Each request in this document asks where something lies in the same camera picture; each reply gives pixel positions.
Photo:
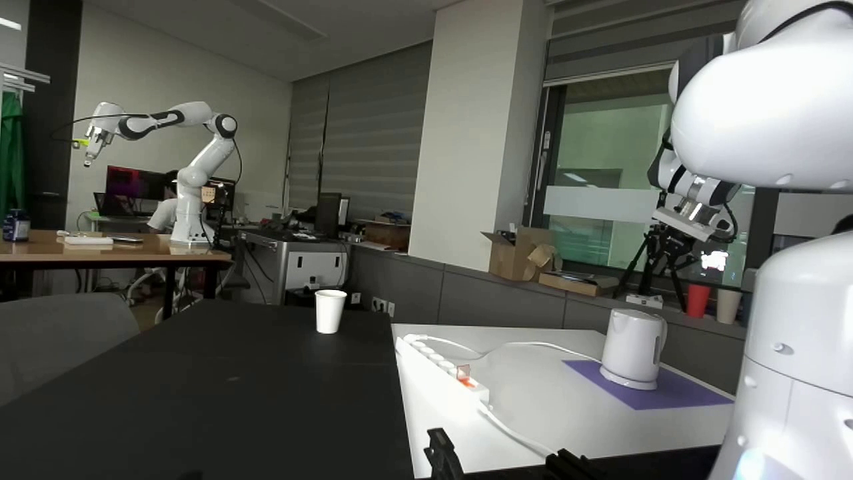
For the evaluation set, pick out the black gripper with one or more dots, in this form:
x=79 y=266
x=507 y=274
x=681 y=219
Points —
x=672 y=245

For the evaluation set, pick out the white cylindrical canister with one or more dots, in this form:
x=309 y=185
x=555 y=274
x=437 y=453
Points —
x=632 y=349

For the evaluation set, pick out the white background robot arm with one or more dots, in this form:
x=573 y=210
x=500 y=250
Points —
x=191 y=190

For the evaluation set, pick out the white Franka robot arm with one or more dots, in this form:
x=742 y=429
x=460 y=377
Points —
x=801 y=267

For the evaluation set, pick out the red cup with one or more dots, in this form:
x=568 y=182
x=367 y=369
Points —
x=700 y=302

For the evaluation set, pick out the beige paper cup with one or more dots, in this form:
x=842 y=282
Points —
x=728 y=307

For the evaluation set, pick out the flat cardboard piece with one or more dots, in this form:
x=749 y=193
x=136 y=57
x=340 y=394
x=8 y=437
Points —
x=568 y=285

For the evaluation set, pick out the purple mat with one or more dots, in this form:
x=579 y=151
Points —
x=674 y=394

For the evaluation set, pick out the open cardboard box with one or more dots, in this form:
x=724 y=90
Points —
x=515 y=257

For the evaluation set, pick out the black table clamp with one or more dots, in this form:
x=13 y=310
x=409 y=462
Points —
x=443 y=455
x=568 y=465

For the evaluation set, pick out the white power strip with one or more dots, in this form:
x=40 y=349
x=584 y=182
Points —
x=443 y=365

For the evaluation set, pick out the grey window blinds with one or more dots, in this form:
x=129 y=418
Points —
x=373 y=134

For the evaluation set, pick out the black computer case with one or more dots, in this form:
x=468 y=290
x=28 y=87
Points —
x=329 y=215

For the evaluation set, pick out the white paper cup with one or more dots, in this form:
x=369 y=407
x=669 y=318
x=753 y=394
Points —
x=331 y=310

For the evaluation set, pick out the grey metal cabinet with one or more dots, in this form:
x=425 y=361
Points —
x=297 y=266

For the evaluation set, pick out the dark computer monitor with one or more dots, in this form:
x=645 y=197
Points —
x=135 y=185

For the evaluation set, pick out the wooden table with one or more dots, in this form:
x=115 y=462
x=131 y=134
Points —
x=107 y=251

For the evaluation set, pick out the white flat tray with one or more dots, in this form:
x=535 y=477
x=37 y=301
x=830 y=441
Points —
x=87 y=238

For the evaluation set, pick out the green cloth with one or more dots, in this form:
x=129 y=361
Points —
x=12 y=151

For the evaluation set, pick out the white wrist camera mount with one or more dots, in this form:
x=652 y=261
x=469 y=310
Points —
x=696 y=218

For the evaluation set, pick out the black camera tripod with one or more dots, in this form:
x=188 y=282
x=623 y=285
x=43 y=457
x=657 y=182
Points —
x=635 y=275

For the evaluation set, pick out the grey partition wall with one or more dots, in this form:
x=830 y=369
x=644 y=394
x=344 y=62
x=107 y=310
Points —
x=481 y=298

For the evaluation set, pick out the white wall outlet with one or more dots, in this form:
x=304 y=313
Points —
x=381 y=306

